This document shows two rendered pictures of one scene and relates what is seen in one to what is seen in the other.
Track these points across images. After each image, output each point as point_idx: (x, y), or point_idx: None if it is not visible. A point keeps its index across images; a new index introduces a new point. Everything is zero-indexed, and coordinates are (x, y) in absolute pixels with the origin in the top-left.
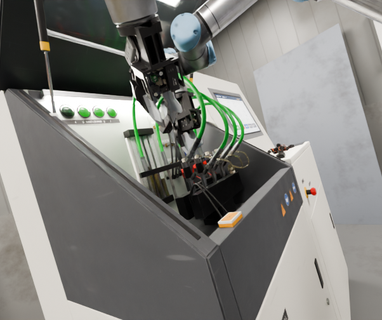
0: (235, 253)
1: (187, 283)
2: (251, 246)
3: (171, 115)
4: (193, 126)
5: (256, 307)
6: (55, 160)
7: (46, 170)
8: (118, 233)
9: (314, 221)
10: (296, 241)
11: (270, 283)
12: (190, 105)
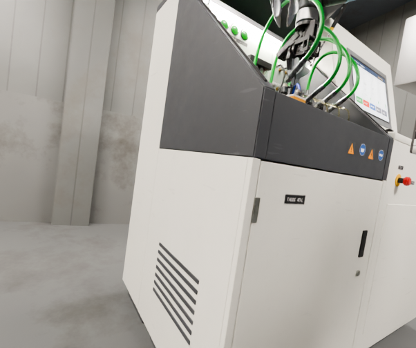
0: (285, 110)
1: (244, 108)
2: (300, 125)
3: (289, 18)
4: (307, 52)
5: (282, 157)
6: (195, 36)
7: (185, 45)
8: (215, 83)
9: (390, 211)
10: (351, 187)
11: (301, 164)
12: (312, 32)
